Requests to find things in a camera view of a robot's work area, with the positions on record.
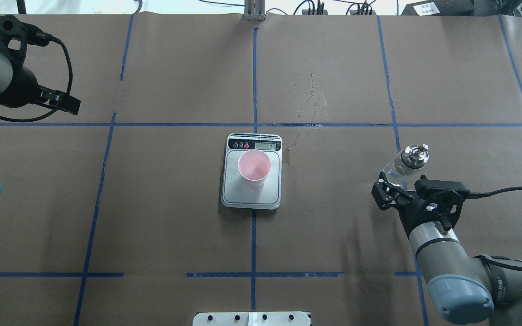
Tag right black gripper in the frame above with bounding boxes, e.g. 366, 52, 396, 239
371, 180, 438, 225

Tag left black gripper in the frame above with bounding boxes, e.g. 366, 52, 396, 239
3, 67, 81, 115

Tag pink plastic cup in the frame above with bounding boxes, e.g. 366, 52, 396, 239
237, 150, 271, 187

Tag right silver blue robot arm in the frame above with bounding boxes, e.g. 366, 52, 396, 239
372, 177, 522, 326

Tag grey digital kitchen scale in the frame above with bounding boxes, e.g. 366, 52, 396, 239
220, 133, 283, 210

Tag black box with white label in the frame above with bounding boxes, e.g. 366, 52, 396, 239
400, 0, 474, 16

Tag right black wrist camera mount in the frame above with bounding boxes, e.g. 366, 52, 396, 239
415, 179, 470, 235

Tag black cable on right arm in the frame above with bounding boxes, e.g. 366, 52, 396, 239
467, 186, 522, 200

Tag aluminium frame post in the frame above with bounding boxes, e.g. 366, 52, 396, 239
244, 0, 266, 21

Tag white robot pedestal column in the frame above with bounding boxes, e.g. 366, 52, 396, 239
192, 311, 313, 326

